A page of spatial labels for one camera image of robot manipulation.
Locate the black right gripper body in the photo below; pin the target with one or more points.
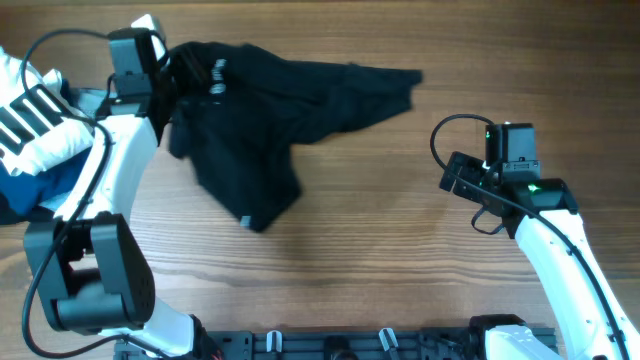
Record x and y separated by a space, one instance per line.
473 169

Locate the black t-shirt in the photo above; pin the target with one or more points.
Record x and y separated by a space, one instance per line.
241 109

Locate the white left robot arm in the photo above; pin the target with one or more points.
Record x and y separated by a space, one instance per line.
88 270

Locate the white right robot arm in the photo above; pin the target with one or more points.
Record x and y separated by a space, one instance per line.
542 217

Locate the grey garment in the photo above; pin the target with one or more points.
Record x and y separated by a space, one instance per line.
91 102

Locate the blue garment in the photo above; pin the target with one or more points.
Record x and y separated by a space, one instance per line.
32 197

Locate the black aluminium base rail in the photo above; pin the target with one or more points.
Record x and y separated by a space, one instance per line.
424 344

